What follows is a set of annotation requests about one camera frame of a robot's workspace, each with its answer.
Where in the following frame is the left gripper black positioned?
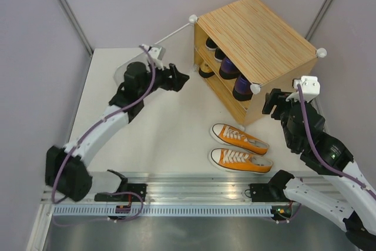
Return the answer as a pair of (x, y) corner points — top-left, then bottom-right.
(139, 61), (189, 98)

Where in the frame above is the gold heeled shoe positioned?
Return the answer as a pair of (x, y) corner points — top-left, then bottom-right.
(199, 61), (215, 79)

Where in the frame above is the purple loafer shoe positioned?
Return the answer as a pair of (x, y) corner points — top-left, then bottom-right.
(219, 57), (241, 80)
(232, 74), (253, 101)

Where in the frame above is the black canvas sneaker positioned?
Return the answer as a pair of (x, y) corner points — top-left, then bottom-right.
(205, 37), (217, 52)
(214, 47), (226, 62)

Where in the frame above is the wooden two-shelf shoe cabinet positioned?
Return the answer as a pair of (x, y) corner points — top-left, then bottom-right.
(189, 0), (327, 126)

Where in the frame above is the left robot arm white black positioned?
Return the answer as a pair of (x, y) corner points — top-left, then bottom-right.
(45, 62), (190, 203)

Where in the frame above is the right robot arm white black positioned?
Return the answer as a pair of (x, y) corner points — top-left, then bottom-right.
(262, 86), (375, 250)

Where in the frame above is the white translucent cabinet door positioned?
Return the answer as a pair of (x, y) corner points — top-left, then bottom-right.
(113, 23), (195, 87)

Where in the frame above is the orange canvas sneaker upper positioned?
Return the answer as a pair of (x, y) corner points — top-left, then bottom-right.
(209, 123), (269, 155)

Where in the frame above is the orange canvas sneaker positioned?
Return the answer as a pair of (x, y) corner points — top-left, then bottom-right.
(209, 123), (269, 155)
(208, 148), (274, 174)

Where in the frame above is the orange canvas sneaker lower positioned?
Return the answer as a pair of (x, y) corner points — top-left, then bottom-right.
(208, 148), (274, 174)

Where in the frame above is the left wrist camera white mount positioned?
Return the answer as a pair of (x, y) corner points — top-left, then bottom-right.
(139, 44), (166, 70)

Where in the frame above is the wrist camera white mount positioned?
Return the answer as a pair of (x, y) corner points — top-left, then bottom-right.
(286, 76), (320, 102)
(139, 44), (166, 70)

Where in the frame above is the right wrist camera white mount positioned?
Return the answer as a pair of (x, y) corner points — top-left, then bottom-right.
(286, 76), (320, 102)

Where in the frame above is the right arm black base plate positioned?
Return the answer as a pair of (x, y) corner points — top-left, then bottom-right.
(243, 183), (276, 203)

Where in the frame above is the aluminium rail frame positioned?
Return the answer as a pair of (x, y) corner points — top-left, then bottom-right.
(41, 179), (362, 205)

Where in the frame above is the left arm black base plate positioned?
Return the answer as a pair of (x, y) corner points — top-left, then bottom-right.
(94, 183), (147, 202)

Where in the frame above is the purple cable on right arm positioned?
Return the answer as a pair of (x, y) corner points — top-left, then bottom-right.
(296, 85), (376, 199)

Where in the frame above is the white slotted cable duct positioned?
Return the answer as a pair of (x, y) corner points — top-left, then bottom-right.
(53, 204), (273, 217)

